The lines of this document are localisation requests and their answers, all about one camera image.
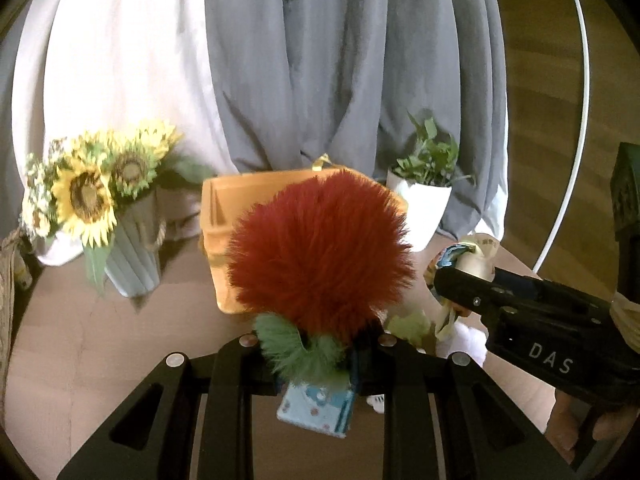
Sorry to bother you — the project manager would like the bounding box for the colourful cloth toy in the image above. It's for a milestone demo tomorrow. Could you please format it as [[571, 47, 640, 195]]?
[[384, 233, 500, 366]]

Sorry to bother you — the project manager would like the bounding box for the red fluffy pompom toy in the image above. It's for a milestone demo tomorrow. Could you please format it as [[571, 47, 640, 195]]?
[[227, 170, 413, 389]]

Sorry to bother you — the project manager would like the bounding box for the grey ribbed vase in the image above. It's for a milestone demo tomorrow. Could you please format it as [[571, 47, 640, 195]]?
[[105, 192, 166, 298]]

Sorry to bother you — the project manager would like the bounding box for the white plant pot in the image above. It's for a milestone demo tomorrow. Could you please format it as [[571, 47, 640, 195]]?
[[386, 170, 451, 252]]

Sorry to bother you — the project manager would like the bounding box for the person's right hand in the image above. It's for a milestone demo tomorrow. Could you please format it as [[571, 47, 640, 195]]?
[[544, 389, 640, 466]]

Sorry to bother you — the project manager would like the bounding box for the orange plastic crate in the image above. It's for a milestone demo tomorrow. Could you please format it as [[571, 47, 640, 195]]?
[[200, 162, 408, 314]]

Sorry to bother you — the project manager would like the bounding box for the sunflower bouquet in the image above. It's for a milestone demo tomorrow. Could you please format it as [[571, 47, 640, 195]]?
[[20, 120, 214, 290]]

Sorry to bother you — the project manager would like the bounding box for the white sheer curtain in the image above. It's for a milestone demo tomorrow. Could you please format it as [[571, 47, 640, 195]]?
[[10, 0, 239, 267]]

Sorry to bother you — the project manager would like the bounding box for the small blue patterned pouch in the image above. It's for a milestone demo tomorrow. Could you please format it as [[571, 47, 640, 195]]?
[[277, 382, 355, 439]]

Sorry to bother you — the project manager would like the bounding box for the patterned brown cushion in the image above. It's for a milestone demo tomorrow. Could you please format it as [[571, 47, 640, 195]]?
[[0, 228, 25, 416]]

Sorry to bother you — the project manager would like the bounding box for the green potted plant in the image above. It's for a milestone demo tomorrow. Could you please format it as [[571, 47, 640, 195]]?
[[392, 114, 476, 188]]

